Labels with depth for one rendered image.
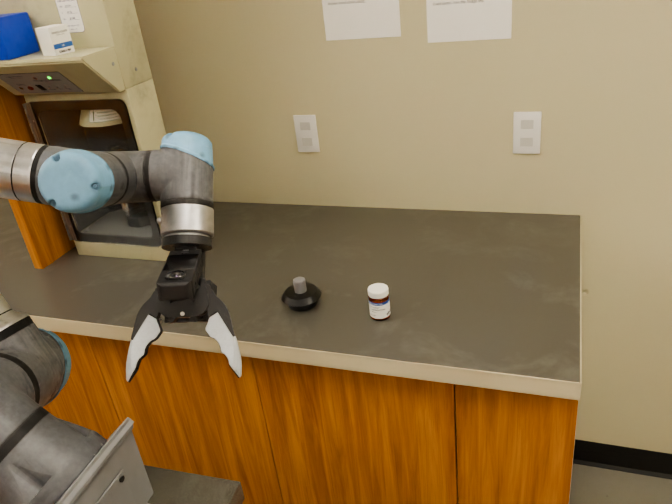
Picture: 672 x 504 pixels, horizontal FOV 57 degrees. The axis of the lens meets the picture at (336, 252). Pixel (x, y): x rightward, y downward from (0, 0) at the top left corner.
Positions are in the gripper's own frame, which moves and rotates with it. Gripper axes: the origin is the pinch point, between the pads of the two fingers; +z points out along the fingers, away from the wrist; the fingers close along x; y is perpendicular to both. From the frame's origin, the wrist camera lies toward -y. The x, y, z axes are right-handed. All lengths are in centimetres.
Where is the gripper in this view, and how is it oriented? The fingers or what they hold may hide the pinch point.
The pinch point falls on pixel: (183, 381)
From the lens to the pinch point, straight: 87.7
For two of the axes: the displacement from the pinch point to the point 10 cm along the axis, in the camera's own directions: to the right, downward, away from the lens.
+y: -0.4, 1.9, 9.8
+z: 0.4, 9.8, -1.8
